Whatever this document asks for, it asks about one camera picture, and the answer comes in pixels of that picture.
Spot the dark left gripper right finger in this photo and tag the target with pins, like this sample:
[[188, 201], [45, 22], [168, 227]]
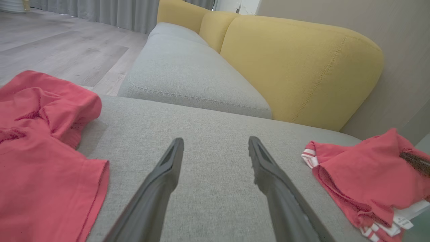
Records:
[[282, 201]]

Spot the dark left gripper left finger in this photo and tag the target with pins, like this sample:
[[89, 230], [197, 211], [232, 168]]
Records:
[[151, 198]]

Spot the large grey sofa seat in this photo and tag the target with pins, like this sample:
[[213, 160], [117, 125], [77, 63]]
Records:
[[208, 127]]

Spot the grey curtain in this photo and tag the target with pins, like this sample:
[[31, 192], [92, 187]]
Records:
[[100, 13]]

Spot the grey sofa seat cushion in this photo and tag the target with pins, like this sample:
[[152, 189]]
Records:
[[188, 74], [171, 32]]

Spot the red white sports jersey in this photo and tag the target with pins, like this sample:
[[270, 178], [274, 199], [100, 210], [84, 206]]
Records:
[[362, 174]]

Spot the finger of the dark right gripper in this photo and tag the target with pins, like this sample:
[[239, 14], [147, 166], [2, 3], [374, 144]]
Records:
[[420, 163]]

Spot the yellow sofa back cushion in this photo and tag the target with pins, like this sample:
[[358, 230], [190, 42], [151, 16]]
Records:
[[295, 67], [178, 13], [215, 30]]

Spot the red shorts white hem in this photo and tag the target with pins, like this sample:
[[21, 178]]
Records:
[[40, 168]]

